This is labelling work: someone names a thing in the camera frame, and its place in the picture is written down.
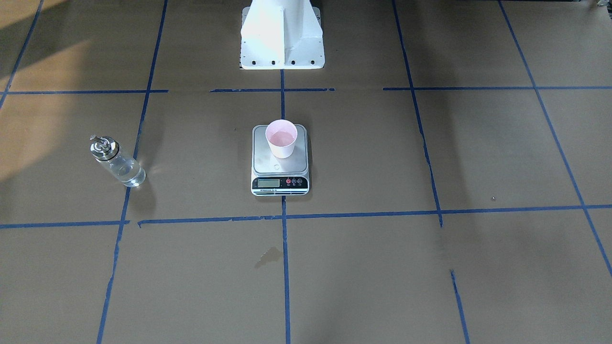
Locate pink paper cup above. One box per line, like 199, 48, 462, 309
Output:
265, 119, 298, 159

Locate clear glass sauce bottle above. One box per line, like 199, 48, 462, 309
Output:
90, 135, 146, 188

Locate silver digital kitchen scale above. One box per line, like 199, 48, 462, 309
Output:
251, 124, 310, 196

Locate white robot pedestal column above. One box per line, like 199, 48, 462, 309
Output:
239, 0, 326, 70

